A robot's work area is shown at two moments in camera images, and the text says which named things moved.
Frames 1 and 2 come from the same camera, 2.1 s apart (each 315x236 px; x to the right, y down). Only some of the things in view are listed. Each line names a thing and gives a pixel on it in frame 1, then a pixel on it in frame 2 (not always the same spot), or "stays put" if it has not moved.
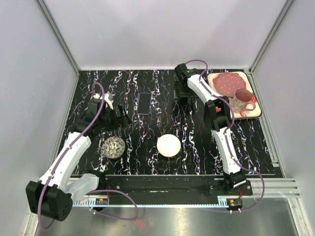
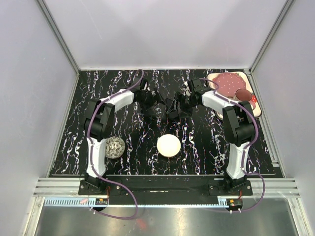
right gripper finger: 194,103 → 177,114
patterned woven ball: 113,147 stays put
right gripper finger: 178,102 → 171,104
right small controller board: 235,202 stays put
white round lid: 169,145 stays put
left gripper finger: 127,120 → 159,98
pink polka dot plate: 227,84 stays put
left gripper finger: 120,109 → 148,111
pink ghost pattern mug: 239,101 stays put
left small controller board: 101,201 stays put
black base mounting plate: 173,186 stays put
